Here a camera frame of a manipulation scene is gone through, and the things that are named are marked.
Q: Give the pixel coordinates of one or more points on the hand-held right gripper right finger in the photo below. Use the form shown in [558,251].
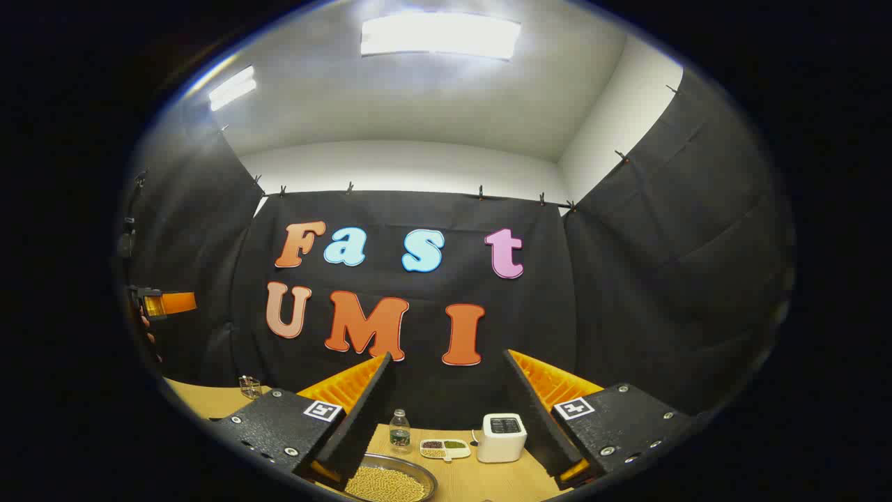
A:
[540,425]

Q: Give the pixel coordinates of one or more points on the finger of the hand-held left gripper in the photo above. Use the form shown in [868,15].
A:
[178,303]

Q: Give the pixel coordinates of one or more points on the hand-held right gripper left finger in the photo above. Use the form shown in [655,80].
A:
[355,425]

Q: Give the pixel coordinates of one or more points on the large pile of soybeans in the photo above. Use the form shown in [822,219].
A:
[387,484]

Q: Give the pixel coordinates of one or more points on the stainless steel pot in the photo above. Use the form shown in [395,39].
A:
[418,466]

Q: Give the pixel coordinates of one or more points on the white toaster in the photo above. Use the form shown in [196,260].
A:
[502,446]

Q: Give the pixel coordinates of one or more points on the clear plastic water bottle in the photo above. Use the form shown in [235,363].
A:
[400,432]

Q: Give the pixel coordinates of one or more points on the small soybean portion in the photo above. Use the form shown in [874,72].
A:
[433,453]

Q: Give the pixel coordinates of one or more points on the white divided tray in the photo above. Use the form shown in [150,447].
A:
[456,453]

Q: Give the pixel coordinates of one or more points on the black backdrop cloth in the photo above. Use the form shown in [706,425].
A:
[627,279]

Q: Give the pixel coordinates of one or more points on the small rectangular ceiling light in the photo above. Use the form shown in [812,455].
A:
[232,88]

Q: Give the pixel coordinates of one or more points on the large rectangular ceiling light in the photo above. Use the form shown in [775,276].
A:
[439,35]

